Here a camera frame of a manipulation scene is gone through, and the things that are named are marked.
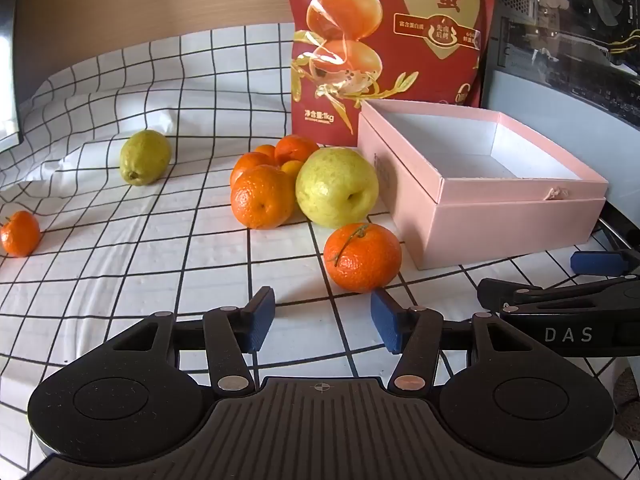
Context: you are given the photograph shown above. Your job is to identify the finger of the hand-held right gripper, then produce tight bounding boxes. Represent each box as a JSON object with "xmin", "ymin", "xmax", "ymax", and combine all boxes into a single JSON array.
[
  {"xmin": 570, "ymin": 247, "xmax": 640, "ymax": 278},
  {"xmin": 476, "ymin": 274, "xmax": 640, "ymax": 315}
]

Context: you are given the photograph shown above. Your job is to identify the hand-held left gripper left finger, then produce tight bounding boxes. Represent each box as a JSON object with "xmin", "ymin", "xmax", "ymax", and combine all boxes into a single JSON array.
[{"xmin": 102, "ymin": 286, "xmax": 277, "ymax": 395}]

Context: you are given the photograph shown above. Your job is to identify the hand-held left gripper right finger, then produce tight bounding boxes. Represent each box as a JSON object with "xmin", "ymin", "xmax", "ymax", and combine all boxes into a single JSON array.
[{"xmin": 370, "ymin": 287, "xmax": 543, "ymax": 396}]

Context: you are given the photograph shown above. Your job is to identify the pink cardboard box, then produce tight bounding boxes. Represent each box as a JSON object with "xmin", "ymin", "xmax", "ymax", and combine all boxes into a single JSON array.
[{"xmin": 357, "ymin": 99, "xmax": 609, "ymax": 271}]

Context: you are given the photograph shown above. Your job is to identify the mandarin with green stem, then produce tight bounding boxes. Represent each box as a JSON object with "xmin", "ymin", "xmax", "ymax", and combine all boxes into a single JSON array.
[{"xmin": 323, "ymin": 222, "xmax": 403, "ymax": 294}]

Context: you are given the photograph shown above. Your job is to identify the large mandarin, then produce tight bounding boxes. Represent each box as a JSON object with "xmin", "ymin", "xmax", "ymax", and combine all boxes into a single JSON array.
[{"xmin": 230, "ymin": 164, "xmax": 296, "ymax": 230}]

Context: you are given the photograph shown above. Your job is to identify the large yellow-green pear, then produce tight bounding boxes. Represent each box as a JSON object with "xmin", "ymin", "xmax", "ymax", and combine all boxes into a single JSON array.
[{"xmin": 295, "ymin": 147, "xmax": 381, "ymax": 228}]

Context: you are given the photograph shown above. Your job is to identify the small green pear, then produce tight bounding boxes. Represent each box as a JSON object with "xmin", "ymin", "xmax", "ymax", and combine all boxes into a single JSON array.
[{"xmin": 119, "ymin": 130, "xmax": 173, "ymax": 187}]

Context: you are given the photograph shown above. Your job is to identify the brown woven object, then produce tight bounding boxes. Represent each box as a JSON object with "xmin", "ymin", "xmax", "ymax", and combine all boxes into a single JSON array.
[{"xmin": 611, "ymin": 367, "xmax": 640, "ymax": 437}]

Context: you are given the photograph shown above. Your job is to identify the white checked tablecloth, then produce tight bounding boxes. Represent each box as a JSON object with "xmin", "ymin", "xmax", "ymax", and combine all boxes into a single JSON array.
[{"xmin": 0, "ymin": 22, "xmax": 640, "ymax": 466}]

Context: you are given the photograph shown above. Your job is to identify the red snack bag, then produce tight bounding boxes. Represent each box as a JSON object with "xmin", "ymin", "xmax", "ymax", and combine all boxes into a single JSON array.
[{"xmin": 286, "ymin": 0, "xmax": 498, "ymax": 136}]

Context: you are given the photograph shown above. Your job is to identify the dark monitor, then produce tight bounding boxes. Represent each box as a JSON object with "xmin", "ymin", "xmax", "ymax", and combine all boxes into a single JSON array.
[{"xmin": 0, "ymin": 0, "xmax": 26, "ymax": 153}]

